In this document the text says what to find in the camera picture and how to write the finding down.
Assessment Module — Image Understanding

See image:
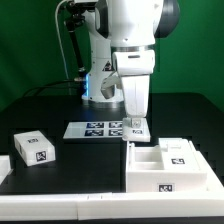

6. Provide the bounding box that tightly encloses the white U-shaped obstacle fence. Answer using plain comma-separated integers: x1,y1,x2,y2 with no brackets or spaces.
0,149,224,222

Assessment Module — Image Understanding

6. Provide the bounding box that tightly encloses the black cable bundle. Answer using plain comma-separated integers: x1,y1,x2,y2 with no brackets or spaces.
21,78,84,98

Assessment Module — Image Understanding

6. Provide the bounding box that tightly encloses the white cabinet door panel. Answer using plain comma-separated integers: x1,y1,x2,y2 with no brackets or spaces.
122,118,151,142
159,138,199,172

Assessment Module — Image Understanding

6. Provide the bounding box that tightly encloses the white cable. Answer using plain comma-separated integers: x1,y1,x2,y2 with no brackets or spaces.
54,0,70,80

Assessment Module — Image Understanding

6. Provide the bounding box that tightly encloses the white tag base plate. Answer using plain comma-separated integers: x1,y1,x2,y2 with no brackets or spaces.
63,121,124,140

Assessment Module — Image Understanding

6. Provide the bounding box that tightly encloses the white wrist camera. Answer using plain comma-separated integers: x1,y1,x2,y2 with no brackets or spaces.
112,50,155,76

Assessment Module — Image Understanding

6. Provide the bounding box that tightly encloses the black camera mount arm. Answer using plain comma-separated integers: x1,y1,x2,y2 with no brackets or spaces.
65,0,97,80

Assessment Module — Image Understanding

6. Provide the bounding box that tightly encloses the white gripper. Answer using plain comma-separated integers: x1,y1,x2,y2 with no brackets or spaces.
121,75,150,128

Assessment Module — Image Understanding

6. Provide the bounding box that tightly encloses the white cabinet body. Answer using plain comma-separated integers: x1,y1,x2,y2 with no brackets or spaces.
125,141,208,193

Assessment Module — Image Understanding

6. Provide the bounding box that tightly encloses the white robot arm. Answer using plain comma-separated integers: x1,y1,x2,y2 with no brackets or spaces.
82,0,180,128

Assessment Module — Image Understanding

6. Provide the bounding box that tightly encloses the small white cabinet top box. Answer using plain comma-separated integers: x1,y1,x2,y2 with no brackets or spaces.
14,131,56,166

